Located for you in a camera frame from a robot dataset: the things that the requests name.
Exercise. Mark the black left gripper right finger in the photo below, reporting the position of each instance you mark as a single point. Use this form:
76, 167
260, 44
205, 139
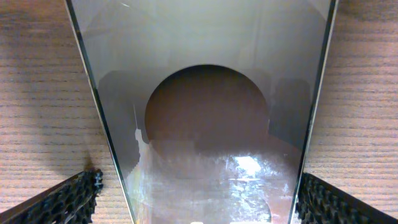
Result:
322, 203

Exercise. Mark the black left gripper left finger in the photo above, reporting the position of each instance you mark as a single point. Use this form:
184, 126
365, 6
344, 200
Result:
72, 201

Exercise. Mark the Galaxy smartphone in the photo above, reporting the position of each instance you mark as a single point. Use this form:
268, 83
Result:
207, 105

